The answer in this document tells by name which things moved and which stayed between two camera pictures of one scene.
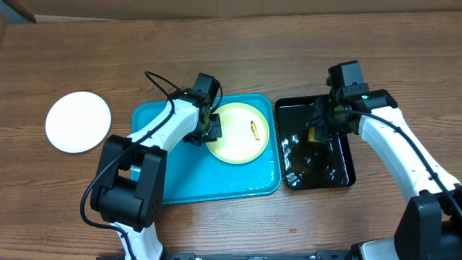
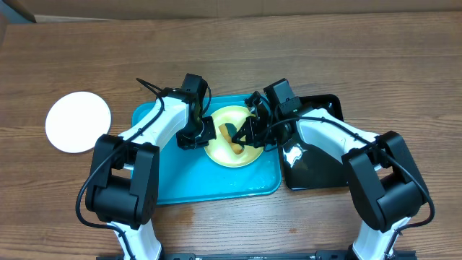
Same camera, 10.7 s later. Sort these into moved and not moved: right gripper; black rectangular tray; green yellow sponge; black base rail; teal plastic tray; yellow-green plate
Moved: right gripper; yellow-green plate; green yellow sponge
Not moved: teal plastic tray; black base rail; black rectangular tray
